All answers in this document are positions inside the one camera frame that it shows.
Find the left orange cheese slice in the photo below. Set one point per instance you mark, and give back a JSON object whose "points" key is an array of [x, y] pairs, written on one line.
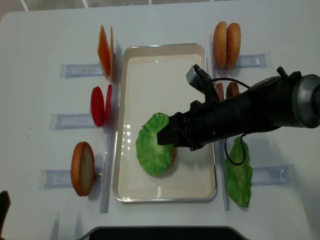
{"points": [[103, 51]]}

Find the clear holder lettuce row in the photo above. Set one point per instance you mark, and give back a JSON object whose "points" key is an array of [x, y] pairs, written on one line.
{"points": [[275, 176]]}

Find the red tomato slice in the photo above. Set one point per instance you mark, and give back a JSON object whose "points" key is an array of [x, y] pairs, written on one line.
{"points": [[97, 106], [108, 104]]}

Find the clear holder bun row right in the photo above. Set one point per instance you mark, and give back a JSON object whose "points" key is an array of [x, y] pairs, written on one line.
{"points": [[261, 60]]}

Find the brown meat patty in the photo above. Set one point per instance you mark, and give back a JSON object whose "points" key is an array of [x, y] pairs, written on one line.
{"points": [[232, 90], [220, 91]]}

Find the brown object at left edge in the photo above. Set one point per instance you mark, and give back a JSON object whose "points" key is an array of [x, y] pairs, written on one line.
{"points": [[5, 203]]}

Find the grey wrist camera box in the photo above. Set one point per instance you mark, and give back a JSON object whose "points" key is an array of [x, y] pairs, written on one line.
{"points": [[197, 78]]}

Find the clear holder bun row left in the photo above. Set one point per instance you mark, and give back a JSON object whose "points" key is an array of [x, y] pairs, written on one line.
{"points": [[55, 179]]}

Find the white rectangular metal tray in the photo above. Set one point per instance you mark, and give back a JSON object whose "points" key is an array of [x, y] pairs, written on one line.
{"points": [[153, 80]]}

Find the clear right long rail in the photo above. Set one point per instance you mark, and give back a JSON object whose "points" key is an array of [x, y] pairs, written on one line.
{"points": [[220, 143]]}

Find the left red tomato slice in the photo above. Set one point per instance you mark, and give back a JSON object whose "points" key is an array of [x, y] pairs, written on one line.
{"points": [[97, 106]]}

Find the black base bottom edge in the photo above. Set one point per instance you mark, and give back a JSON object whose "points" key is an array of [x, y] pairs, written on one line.
{"points": [[165, 233]]}

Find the right red tomato slice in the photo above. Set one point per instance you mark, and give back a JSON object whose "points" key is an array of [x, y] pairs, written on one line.
{"points": [[108, 104]]}

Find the round bun slice on tray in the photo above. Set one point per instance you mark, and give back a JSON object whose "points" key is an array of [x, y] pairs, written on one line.
{"points": [[174, 153]]}

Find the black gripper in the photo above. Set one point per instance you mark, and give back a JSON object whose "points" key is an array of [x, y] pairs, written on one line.
{"points": [[194, 128]]}

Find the right brown meat patty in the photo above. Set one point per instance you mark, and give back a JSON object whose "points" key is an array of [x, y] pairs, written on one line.
{"points": [[232, 90]]}

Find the clear holder bun row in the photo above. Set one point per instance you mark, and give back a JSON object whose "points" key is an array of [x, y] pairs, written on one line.
{"points": [[55, 179], [261, 60]]}

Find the bun half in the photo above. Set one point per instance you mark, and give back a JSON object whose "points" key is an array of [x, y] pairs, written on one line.
{"points": [[233, 44], [220, 44]]}

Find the right top bun half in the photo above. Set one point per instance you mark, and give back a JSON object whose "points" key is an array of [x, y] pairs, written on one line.
{"points": [[233, 44]]}

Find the left top bun half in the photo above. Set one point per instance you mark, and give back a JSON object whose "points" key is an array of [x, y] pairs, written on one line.
{"points": [[220, 44]]}

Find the left brown meat patty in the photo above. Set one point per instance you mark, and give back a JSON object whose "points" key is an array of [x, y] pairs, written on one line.
{"points": [[220, 91]]}

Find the clear holder tomato row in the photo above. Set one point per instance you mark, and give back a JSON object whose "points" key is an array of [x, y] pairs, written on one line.
{"points": [[71, 121]]}

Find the green lettuce leaf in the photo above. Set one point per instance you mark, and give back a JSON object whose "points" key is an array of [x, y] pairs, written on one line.
{"points": [[153, 158], [238, 172]]}

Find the standing bun slice left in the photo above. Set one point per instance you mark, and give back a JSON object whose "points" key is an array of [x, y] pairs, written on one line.
{"points": [[82, 169]]}

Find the clear holder cheese row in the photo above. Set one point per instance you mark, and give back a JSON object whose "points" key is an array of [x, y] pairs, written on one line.
{"points": [[80, 70]]}

